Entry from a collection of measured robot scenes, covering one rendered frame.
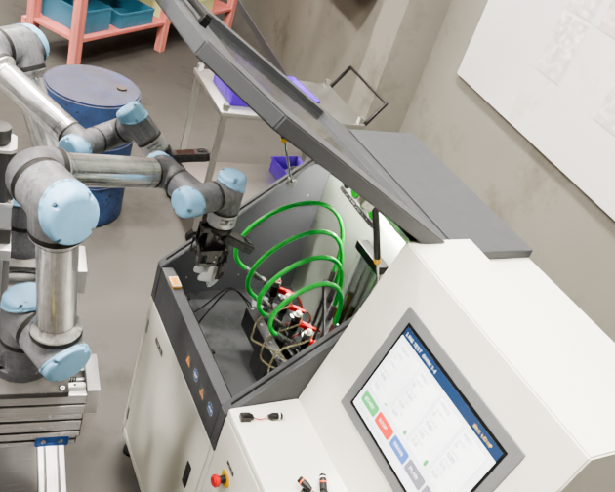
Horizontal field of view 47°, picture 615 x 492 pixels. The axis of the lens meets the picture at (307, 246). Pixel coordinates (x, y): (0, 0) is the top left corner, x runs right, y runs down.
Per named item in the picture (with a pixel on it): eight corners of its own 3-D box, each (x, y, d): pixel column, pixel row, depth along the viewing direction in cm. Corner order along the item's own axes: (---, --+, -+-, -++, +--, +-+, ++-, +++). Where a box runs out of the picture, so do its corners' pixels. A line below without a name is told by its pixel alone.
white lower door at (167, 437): (122, 427, 289) (150, 300, 253) (128, 426, 290) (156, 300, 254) (166, 573, 245) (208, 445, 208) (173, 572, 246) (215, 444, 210)
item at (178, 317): (153, 302, 252) (161, 266, 243) (165, 302, 254) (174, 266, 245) (209, 441, 209) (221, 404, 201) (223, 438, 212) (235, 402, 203)
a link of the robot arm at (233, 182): (210, 168, 175) (235, 162, 181) (200, 205, 181) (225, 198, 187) (229, 184, 172) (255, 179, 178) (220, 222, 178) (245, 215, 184)
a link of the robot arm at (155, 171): (-22, 178, 147) (157, 182, 186) (4, 206, 142) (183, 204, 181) (-8, 128, 143) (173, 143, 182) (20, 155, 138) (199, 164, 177)
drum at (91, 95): (125, 188, 451) (145, 74, 409) (117, 235, 409) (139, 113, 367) (39, 173, 437) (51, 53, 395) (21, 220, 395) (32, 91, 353)
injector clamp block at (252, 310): (235, 340, 242) (246, 306, 234) (262, 337, 247) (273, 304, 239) (273, 416, 219) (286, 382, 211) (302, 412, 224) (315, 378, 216)
